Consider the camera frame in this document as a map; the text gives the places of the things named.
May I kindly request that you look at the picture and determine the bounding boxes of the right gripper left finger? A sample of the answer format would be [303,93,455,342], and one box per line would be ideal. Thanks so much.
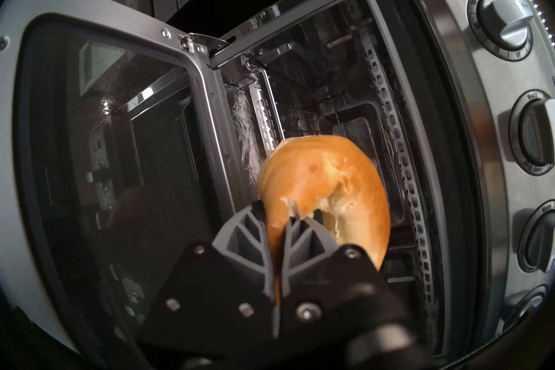
[137,200,279,349]

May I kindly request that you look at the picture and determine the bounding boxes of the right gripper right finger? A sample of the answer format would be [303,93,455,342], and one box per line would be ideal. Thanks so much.
[280,217,410,350]

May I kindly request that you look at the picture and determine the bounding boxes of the glass toaster oven door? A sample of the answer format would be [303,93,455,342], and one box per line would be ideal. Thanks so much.
[0,0,261,370]

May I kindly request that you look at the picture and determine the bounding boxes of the silver oven knob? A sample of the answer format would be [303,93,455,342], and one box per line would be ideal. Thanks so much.
[466,0,536,62]
[516,200,555,274]
[499,285,549,335]
[509,90,555,177]

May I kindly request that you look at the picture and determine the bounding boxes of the steel oven wire rack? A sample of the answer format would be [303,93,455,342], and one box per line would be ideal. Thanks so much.
[244,57,347,157]

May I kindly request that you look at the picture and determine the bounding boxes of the golden brown bagel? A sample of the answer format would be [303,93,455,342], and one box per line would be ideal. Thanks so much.
[258,135,391,272]

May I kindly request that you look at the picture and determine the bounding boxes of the foil covered crumb tray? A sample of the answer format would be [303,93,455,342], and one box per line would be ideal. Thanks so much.
[225,85,265,187]

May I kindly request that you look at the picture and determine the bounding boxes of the stainless steel toaster oven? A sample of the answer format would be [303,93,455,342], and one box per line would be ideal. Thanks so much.
[208,0,555,370]

